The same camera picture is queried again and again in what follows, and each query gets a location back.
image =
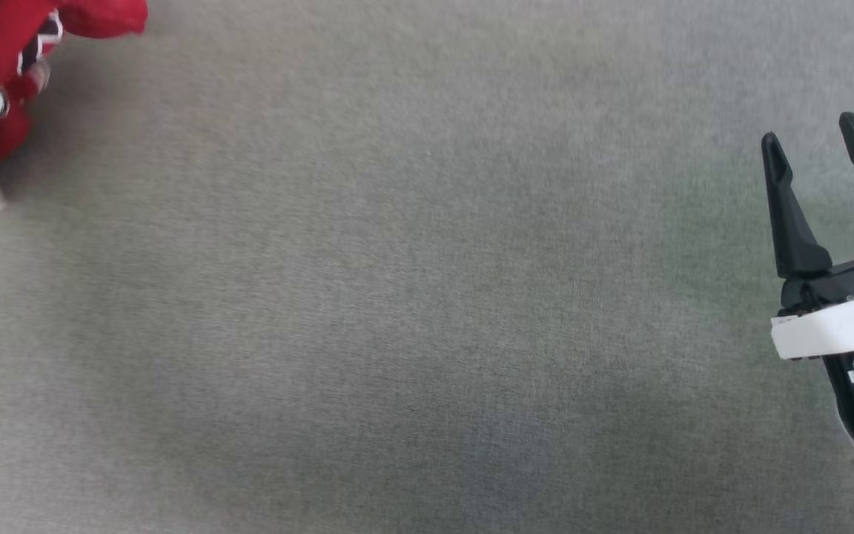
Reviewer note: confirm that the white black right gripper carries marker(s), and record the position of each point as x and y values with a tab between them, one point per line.
842	322

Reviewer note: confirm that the red Bulls basketball jersey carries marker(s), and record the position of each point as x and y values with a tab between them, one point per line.
4	22

